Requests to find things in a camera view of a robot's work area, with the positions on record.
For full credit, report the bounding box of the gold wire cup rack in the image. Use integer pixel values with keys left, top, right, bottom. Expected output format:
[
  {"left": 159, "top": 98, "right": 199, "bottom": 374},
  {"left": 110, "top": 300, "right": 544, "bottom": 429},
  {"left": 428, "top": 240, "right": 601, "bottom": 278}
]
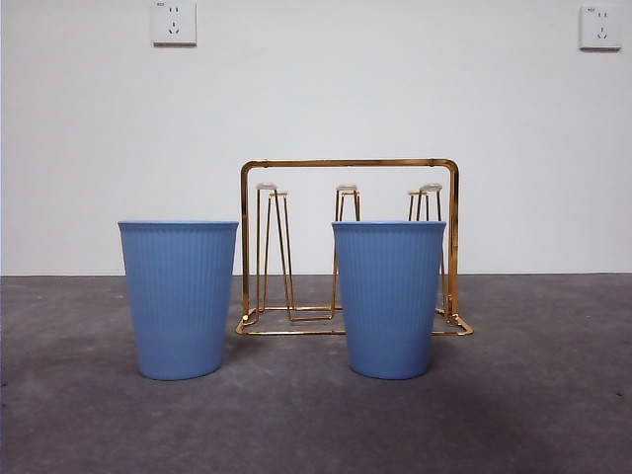
[{"left": 235, "top": 157, "right": 475, "bottom": 338}]

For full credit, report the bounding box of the blue ribbed plastic cup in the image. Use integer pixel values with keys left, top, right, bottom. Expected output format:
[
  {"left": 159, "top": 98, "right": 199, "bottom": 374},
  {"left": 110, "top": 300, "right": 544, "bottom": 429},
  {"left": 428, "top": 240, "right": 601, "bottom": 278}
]
[
  {"left": 331, "top": 219, "right": 447, "bottom": 381},
  {"left": 117, "top": 219, "right": 240, "bottom": 381}
]

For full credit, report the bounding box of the white wall socket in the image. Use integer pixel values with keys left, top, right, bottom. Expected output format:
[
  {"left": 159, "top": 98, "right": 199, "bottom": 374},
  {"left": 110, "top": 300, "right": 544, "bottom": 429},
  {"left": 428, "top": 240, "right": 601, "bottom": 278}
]
[
  {"left": 150, "top": 0, "right": 198, "bottom": 48},
  {"left": 578, "top": 4, "right": 623, "bottom": 52}
]

